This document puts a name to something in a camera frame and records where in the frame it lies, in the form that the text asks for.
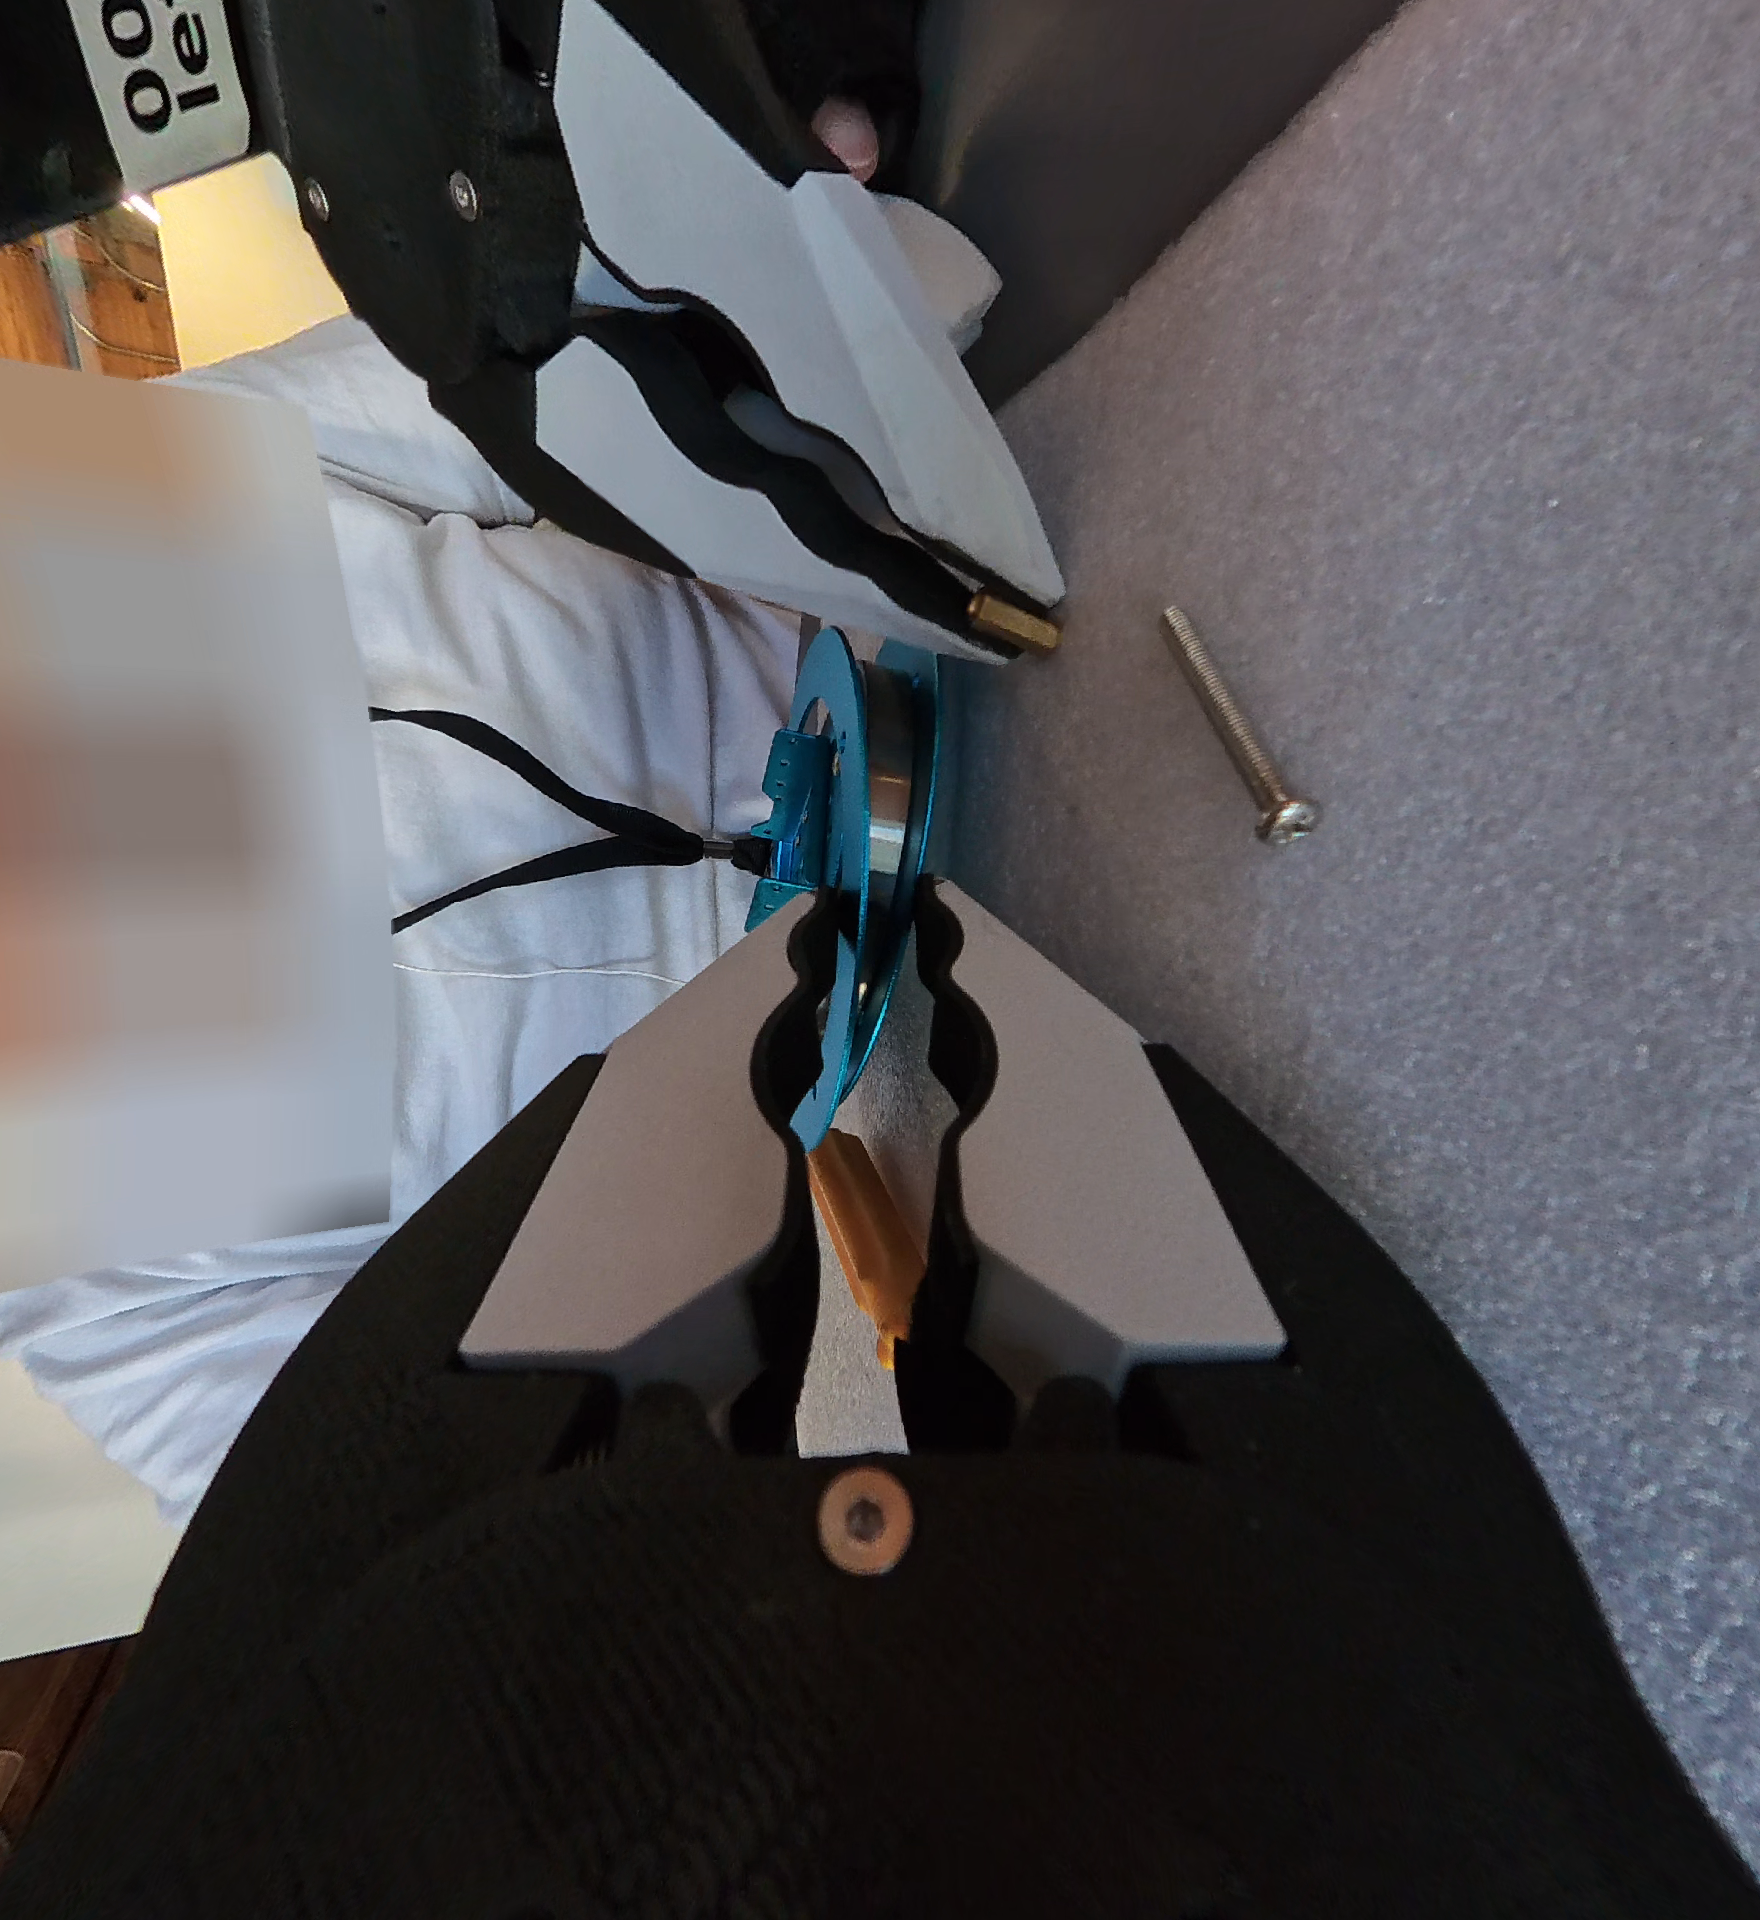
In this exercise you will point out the blue round metal turntable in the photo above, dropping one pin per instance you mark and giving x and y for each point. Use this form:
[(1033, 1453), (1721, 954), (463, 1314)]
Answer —
[(829, 707)]

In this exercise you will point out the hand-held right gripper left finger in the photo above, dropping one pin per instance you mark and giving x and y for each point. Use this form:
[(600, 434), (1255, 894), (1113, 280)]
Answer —
[(628, 1217)]

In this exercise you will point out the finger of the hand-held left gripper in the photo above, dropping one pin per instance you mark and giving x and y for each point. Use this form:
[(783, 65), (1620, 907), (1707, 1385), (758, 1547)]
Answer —
[(669, 493), (700, 183)]

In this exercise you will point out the white foam sheet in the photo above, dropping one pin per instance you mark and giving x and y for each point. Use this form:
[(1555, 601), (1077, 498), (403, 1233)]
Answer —
[(1419, 601)]

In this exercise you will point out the long silver machine screw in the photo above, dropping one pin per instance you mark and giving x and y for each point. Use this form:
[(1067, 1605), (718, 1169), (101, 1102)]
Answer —
[(1235, 718)]

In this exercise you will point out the person's left hand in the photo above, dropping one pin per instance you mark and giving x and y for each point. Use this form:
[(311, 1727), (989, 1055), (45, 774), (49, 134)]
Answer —
[(849, 138)]

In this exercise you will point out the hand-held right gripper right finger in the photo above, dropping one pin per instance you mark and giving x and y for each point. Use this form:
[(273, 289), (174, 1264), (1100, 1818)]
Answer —
[(1105, 1199)]

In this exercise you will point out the brass hex standoff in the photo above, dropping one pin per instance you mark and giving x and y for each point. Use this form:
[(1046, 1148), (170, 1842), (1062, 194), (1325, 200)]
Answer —
[(1015, 621)]

